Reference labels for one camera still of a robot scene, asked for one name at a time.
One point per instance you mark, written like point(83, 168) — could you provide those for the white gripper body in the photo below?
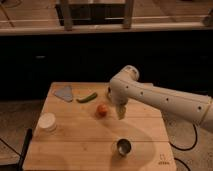
point(116, 98)

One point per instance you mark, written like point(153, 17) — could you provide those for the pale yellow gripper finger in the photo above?
point(121, 110)

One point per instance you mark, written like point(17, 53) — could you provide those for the orange red apple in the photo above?
point(101, 110)

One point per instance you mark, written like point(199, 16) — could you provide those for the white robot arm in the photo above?
point(195, 108)

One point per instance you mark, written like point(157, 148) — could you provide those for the small metal cup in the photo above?
point(123, 147)

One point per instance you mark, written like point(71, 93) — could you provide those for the white paper cup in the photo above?
point(47, 122)

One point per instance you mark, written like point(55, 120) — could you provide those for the green pepper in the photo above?
point(88, 98)

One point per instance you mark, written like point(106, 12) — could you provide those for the grey blue cloth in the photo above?
point(64, 93)

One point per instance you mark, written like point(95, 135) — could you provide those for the black rod beside table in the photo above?
point(25, 146)

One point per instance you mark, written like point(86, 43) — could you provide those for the wooden shelf frame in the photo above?
point(94, 14)

